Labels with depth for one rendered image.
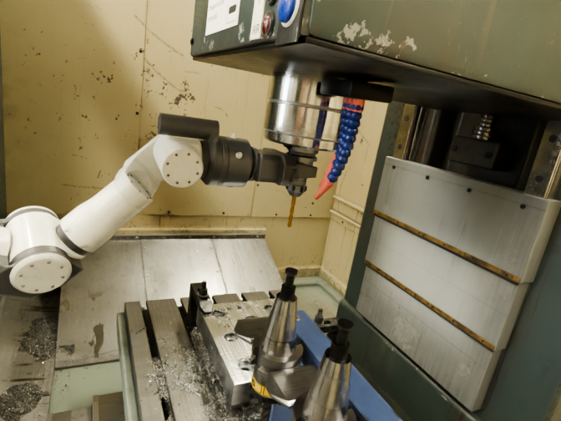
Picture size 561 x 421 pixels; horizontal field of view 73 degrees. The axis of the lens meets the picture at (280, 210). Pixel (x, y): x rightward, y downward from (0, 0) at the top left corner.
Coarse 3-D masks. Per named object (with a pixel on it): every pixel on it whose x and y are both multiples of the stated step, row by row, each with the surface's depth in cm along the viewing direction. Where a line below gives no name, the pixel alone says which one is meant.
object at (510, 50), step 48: (240, 0) 47; (336, 0) 33; (384, 0) 35; (432, 0) 37; (480, 0) 40; (528, 0) 43; (192, 48) 69; (240, 48) 48; (288, 48) 38; (336, 48) 35; (384, 48) 37; (432, 48) 39; (480, 48) 42; (528, 48) 45; (432, 96) 64; (480, 96) 53; (528, 96) 48
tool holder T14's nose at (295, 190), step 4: (296, 180) 73; (300, 180) 73; (304, 180) 74; (292, 184) 73; (296, 184) 73; (300, 184) 73; (304, 184) 74; (288, 188) 74; (292, 188) 73; (296, 188) 73; (300, 188) 73; (304, 188) 74; (288, 192) 75; (292, 192) 74; (296, 192) 74; (300, 192) 74; (296, 196) 75
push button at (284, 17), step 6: (282, 0) 34; (288, 0) 33; (294, 0) 33; (282, 6) 34; (288, 6) 33; (294, 6) 33; (282, 12) 34; (288, 12) 34; (282, 18) 34; (288, 18) 34
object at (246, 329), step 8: (240, 320) 52; (248, 320) 53; (256, 320) 53; (264, 320) 53; (240, 328) 51; (248, 328) 51; (256, 328) 51; (264, 328) 51; (240, 336) 49; (248, 336) 49
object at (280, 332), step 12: (276, 300) 44; (276, 312) 44; (288, 312) 44; (276, 324) 44; (288, 324) 44; (264, 336) 46; (276, 336) 44; (288, 336) 44; (264, 348) 45; (276, 348) 44; (288, 348) 45
